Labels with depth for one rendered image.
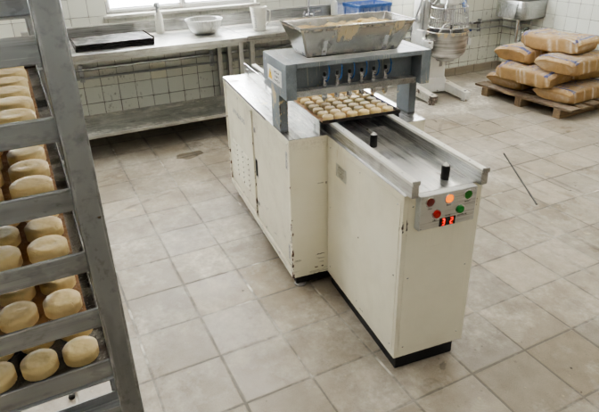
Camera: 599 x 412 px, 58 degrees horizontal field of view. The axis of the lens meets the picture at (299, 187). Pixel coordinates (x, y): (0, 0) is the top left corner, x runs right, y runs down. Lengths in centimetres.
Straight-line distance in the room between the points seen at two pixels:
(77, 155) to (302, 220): 205
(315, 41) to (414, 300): 116
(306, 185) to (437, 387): 104
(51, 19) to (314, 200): 210
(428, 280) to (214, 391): 98
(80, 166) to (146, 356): 199
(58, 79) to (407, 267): 167
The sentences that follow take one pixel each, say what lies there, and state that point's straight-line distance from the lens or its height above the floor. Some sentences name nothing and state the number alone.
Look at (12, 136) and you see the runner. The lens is 68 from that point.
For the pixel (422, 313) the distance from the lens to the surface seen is 230.
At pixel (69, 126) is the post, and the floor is 151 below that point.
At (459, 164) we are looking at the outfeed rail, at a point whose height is 87.
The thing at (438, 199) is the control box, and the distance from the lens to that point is 199.
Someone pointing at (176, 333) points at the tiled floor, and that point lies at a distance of 269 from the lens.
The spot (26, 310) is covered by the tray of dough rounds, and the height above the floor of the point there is 124.
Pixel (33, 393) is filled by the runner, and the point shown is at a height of 114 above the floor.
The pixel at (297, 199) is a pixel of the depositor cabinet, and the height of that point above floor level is 53.
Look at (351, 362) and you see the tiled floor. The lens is 247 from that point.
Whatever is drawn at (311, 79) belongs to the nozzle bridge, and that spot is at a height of 108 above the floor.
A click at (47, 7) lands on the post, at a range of 63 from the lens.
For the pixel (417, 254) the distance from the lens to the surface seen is 211.
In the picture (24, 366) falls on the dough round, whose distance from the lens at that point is 90.
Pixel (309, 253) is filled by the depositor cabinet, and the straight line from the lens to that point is 276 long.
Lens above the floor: 170
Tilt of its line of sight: 26 degrees down
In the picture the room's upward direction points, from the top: 1 degrees counter-clockwise
